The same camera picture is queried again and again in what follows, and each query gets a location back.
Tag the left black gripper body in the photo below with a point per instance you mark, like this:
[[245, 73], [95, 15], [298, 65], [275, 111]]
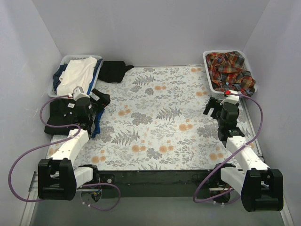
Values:
[[97, 103]]

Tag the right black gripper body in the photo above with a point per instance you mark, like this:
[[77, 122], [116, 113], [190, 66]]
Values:
[[214, 107]]

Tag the red plaid long sleeve shirt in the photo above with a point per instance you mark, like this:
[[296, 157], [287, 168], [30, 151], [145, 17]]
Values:
[[229, 70]]

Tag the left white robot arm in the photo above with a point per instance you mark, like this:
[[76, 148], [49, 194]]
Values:
[[78, 117]]

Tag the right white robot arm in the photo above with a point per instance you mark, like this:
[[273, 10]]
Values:
[[259, 186]]

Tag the right white plastic basket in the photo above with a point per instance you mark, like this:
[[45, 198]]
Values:
[[229, 70]]

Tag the white plastic basket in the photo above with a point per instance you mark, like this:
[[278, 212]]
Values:
[[74, 75], [229, 70]]

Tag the blue plaid folded shirt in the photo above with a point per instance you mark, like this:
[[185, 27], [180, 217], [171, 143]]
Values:
[[97, 129]]

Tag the black folded shirt with buttons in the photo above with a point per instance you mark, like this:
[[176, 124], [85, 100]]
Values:
[[62, 112]]

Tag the black folded garment at back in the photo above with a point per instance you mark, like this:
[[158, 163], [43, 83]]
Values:
[[113, 71]]

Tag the cream white folded shirt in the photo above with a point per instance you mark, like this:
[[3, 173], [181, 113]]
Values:
[[77, 73]]

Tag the left white plastic basket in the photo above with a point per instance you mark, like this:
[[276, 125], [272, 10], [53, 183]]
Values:
[[74, 75]]

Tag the blue folded shirt in basket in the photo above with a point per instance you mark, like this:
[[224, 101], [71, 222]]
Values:
[[57, 76]]

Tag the floral patterned table mat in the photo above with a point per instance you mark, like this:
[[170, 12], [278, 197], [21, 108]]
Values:
[[155, 121]]

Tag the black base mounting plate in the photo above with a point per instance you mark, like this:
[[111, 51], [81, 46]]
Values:
[[154, 183]]

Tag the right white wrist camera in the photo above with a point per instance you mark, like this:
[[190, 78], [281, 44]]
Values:
[[230, 97]]

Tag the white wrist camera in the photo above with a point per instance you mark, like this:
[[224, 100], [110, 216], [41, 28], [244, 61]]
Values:
[[78, 93], [230, 97]]

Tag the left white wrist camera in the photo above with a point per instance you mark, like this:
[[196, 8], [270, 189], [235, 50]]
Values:
[[78, 93]]

